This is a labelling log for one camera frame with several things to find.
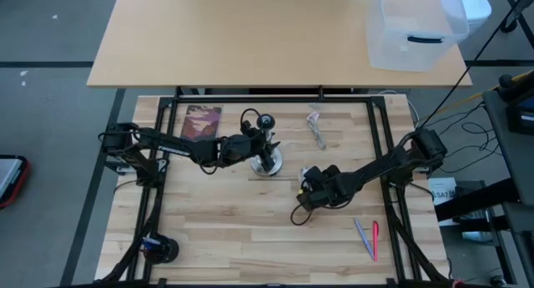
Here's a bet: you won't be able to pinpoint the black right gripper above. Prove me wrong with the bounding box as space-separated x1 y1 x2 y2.
300 164 348 197

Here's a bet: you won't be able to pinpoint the silver metal table lamp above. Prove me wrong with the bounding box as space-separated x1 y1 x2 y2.
249 114 285 178

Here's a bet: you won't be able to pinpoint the clear bundled lamp cord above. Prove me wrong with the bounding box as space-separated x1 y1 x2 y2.
305 111 328 151

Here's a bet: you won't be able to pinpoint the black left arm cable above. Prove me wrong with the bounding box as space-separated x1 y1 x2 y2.
239 107 262 129

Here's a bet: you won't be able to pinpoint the white paper label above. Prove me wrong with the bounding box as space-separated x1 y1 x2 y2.
428 177 459 206

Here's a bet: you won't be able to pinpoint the yellow cord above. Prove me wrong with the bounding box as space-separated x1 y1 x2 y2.
416 69 534 124

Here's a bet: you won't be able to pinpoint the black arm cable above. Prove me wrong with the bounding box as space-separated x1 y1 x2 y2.
239 107 262 129
290 201 315 227

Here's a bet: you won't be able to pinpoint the red-edged tablet case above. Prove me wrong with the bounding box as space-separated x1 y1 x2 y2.
0 154 32 210

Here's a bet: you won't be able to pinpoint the clear plastic storage bin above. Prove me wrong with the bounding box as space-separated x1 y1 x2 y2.
365 0 471 73

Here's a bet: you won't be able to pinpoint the black floor cables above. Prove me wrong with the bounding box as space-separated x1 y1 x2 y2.
436 103 504 175

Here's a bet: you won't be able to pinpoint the book with reddish cover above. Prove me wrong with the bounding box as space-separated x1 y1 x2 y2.
179 104 224 143

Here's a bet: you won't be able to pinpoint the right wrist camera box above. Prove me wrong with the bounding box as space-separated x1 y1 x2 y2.
296 186 331 212

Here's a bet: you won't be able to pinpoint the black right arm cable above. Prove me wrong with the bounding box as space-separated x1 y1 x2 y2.
290 201 315 227

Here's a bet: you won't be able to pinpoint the thin black pole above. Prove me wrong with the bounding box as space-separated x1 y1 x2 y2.
416 0 534 129

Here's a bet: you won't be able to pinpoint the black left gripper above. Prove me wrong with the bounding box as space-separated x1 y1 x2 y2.
222 130 282 172

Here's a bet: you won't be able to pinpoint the beige wooden desk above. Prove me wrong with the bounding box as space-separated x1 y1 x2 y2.
86 0 474 89

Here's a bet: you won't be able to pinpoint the lilac pen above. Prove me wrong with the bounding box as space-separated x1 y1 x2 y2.
353 217 375 260

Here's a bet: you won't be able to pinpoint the white plastic seat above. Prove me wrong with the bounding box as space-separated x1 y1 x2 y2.
457 0 493 33

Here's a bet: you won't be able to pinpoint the black aluminium table frame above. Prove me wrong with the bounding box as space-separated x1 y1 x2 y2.
98 86 454 288

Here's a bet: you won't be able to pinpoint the black equipment cart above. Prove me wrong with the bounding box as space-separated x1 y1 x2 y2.
433 72 534 288

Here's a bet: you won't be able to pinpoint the red pen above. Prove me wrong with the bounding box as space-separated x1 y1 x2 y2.
371 220 380 263

